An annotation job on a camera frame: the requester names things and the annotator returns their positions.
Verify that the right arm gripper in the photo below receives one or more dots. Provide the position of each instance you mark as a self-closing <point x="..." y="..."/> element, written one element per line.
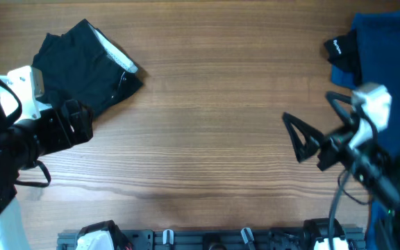
<point x="312" y="135"/>

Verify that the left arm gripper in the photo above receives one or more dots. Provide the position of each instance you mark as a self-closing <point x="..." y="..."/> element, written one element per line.
<point x="63" y="136"/>

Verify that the black shorts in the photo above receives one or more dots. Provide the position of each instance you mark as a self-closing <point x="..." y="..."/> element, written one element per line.
<point x="83" y="64"/>

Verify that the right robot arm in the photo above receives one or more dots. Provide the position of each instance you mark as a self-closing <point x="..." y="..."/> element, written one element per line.
<point x="387" y="229"/>

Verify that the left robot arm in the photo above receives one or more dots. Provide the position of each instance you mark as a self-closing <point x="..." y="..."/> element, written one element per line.
<point x="12" y="233"/>

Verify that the black shirt with white logo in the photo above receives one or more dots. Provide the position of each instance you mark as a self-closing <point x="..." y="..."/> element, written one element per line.
<point x="344" y="59"/>

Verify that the blue garment pile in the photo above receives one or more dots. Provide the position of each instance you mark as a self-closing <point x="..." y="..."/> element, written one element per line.
<point x="378" y="40"/>

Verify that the right white rail clip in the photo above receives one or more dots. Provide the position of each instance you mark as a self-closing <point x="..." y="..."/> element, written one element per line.
<point x="248" y="238"/>

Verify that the white rail clip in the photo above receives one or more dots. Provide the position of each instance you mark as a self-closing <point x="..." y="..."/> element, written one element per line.
<point x="168" y="237"/>
<point x="248" y="238"/>

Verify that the left white rail clip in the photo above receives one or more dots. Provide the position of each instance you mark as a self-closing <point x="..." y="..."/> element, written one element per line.
<point x="168" y="237"/>

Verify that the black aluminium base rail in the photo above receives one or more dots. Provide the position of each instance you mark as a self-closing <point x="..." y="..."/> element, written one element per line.
<point x="274" y="238"/>

